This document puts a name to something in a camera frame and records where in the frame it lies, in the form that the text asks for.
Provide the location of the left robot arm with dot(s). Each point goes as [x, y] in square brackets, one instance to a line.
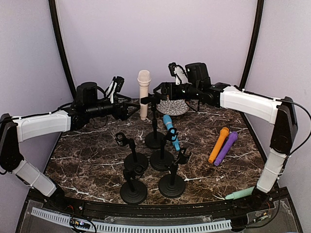
[90, 102]

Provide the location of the black stand of beige microphone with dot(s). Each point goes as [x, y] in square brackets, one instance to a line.
[153, 139]

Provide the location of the black stand of blue microphone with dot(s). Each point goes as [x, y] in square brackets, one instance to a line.
[172, 185]

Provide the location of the purple microphone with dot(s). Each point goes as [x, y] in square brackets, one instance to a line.
[229, 143]

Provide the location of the black stand of mint microphone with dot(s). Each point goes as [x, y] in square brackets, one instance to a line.
[160, 159]

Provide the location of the black stand of orange microphone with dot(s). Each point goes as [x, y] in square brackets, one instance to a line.
[134, 159]

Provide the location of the mint green microphone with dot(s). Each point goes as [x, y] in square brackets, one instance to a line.
[240, 194]

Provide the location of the black front frame rail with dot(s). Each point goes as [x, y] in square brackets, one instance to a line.
[216, 209]

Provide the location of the floral patterned ceramic plate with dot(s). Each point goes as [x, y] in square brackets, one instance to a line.
[172, 107]

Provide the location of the orange microphone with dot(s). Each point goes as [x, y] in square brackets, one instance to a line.
[224, 132]

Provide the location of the black stand of purple microphone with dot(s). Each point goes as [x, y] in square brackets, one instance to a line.
[133, 191]

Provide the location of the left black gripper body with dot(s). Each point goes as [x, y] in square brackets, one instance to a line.
[117, 113]

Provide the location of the beige microphone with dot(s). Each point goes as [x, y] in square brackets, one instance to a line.
[144, 79]

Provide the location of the right black corner post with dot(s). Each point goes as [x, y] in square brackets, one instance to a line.
[253, 43]

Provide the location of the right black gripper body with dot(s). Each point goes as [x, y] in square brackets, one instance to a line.
[176, 95]

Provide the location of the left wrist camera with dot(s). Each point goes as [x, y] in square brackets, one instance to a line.
[114, 87]

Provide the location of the blue microphone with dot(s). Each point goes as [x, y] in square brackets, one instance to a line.
[169, 125]

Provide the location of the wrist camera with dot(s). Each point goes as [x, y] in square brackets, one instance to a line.
[114, 87]
[178, 73]

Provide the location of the white slotted cable duct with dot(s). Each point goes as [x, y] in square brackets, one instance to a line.
[84, 226]

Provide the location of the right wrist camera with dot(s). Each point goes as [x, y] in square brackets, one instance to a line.
[178, 73]

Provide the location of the left black corner post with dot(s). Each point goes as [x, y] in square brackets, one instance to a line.
[61, 48]

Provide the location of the black corner post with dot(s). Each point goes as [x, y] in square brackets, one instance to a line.
[61, 48]
[253, 43]

